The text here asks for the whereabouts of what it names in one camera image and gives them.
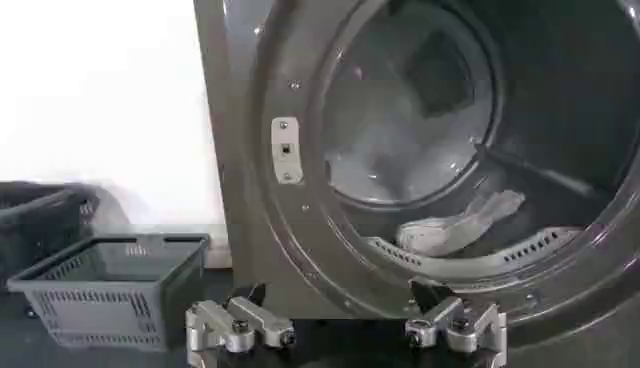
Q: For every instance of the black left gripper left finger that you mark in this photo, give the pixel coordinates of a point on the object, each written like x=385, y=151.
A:
x=239, y=325

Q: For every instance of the dark plastic laundry basket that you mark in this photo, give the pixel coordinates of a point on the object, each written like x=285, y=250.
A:
x=37, y=220

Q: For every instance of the grey dryer machine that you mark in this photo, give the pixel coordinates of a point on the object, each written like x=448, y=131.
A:
x=280, y=165

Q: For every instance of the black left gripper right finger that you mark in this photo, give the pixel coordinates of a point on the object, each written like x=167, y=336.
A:
x=459, y=324

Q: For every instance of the grey plastic laundry basket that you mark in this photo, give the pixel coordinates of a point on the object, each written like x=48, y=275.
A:
x=112, y=290

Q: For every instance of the white cloth garment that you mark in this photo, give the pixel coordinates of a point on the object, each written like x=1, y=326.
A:
x=457, y=226

